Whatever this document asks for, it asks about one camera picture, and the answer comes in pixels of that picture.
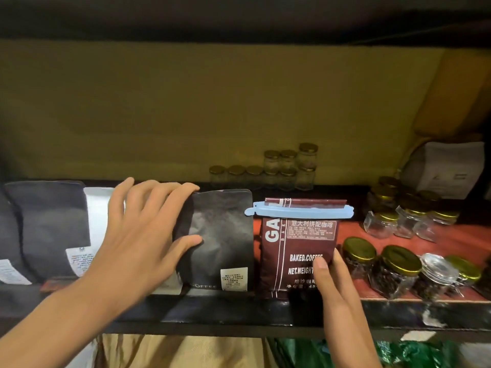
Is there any person's right hand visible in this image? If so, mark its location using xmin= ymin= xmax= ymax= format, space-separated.
xmin=313 ymin=248 xmax=378 ymax=343

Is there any person's left hand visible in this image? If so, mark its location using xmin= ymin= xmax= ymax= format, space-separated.
xmin=82 ymin=177 xmax=203 ymax=315

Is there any black coffee bag white label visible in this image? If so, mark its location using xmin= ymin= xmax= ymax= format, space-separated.
xmin=173 ymin=189 xmax=255 ymax=295

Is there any maroon coffee bag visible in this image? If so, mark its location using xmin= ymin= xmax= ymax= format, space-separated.
xmin=257 ymin=198 xmax=348 ymax=300

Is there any person's right forearm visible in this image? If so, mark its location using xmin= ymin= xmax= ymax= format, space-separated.
xmin=325 ymin=335 xmax=384 ymax=368

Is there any person's left forearm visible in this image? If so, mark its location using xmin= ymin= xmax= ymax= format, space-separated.
xmin=0 ymin=278 xmax=127 ymax=368

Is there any gold-lid jar of coffee beans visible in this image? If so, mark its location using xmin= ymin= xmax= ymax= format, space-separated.
xmin=341 ymin=237 xmax=377 ymax=281
xmin=445 ymin=255 xmax=482 ymax=288

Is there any light blue bag clip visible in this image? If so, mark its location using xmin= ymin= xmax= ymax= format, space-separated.
xmin=244 ymin=201 xmax=354 ymax=220

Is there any large gold-lid jar of beans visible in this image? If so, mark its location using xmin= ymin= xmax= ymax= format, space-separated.
xmin=369 ymin=245 xmax=423 ymax=300

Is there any large matte black bag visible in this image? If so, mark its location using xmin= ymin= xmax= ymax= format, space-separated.
xmin=4 ymin=181 xmax=91 ymax=283

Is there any group of empty gold-lid jars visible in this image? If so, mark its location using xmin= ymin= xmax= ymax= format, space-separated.
xmin=362 ymin=176 xmax=461 ymax=243

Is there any beige cloth bag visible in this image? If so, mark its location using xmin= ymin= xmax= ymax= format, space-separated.
xmin=98 ymin=334 xmax=271 ymax=368

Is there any green plastic bag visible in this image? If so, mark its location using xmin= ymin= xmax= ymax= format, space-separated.
xmin=268 ymin=338 xmax=461 ymax=368

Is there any clip-top glass jar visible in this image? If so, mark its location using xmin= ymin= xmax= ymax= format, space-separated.
xmin=412 ymin=253 xmax=460 ymax=302

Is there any cluster of small stacked jars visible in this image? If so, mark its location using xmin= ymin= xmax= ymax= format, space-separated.
xmin=209 ymin=143 xmax=319 ymax=191

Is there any dark grey bag white label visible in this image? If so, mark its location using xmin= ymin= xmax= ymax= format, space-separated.
xmin=0 ymin=188 xmax=37 ymax=286

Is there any red shelf board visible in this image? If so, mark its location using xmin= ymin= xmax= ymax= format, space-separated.
xmin=252 ymin=217 xmax=491 ymax=303

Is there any white paper bag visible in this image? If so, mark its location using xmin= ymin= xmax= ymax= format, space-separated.
xmin=400 ymin=141 xmax=486 ymax=200

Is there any dark upper shelf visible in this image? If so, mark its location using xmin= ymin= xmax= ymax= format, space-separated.
xmin=0 ymin=0 xmax=491 ymax=48

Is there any brown kraft paper bag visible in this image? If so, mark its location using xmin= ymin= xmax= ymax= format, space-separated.
xmin=412 ymin=49 xmax=491 ymax=139

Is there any black metal shelf frame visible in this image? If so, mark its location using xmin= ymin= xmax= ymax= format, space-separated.
xmin=0 ymin=179 xmax=491 ymax=343

